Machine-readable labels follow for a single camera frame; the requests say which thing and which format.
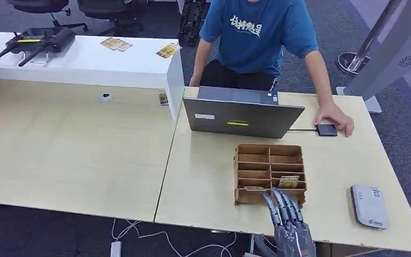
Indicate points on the clear router stand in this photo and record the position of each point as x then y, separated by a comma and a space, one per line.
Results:
35, 57

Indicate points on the grey laptop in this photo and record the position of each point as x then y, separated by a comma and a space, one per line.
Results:
241, 115

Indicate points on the yellow printed card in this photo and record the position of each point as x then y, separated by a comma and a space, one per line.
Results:
289, 182

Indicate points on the silver pole with round base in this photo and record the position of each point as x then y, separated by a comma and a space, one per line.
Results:
358, 56

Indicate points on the wooden card box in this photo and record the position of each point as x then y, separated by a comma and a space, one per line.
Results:
270, 174

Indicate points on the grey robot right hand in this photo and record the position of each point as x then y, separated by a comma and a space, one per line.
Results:
292, 234

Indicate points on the black router with antennas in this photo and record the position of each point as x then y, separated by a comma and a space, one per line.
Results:
39, 41

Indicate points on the black tracked machine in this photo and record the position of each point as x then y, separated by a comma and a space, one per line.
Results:
191, 21

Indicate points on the person's left hand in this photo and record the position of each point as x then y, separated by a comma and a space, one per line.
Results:
335, 115

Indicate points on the person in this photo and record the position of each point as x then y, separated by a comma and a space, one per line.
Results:
255, 39

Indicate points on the white power strip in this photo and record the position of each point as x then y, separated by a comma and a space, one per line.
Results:
115, 249

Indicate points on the black office chair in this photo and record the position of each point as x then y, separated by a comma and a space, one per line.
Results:
46, 9
115, 12

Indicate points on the white raised shelf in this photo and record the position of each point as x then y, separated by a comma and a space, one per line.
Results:
85, 62

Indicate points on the small card standing upright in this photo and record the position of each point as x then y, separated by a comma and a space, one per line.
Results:
163, 97

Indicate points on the person's right hand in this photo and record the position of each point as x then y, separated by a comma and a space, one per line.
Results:
193, 82

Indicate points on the yellow cards pile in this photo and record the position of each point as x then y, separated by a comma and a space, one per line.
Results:
116, 44

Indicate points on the small black flat device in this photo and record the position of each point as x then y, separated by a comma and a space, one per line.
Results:
326, 130

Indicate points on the grey panel stand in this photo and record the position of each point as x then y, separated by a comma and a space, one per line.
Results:
390, 56

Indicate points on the white flat card reader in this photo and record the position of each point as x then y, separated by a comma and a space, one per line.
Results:
369, 206

